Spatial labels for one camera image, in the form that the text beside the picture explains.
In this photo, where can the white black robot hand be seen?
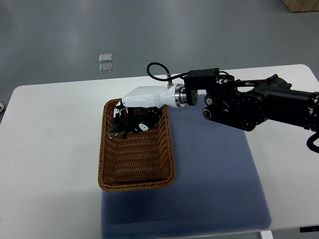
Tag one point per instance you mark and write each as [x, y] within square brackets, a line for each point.
[153, 98]

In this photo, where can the dark green toy crocodile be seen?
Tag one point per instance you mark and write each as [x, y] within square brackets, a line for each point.
[127, 120]

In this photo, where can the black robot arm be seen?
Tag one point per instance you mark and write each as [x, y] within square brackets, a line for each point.
[246, 104]

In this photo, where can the brown wicker basket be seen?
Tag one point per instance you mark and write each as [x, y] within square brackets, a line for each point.
[139, 162]

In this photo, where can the lower silver floor plate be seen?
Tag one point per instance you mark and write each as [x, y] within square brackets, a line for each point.
[106, 68]

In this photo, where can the silver floor plate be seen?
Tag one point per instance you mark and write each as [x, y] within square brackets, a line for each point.
[105, 57]
[106, 68]

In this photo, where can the upper silver floor plate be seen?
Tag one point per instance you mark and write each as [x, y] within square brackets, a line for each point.
[105, 57]

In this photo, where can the blue textured mat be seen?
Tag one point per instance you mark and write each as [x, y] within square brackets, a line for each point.
[217, 188]

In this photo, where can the white object at left edge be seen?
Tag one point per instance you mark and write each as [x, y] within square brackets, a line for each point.
[1, 107]

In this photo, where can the wooden furniture corner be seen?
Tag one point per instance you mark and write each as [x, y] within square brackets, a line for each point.
[296, 6]

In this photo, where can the black table control panel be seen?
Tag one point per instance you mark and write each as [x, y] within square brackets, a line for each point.
[309, 229]

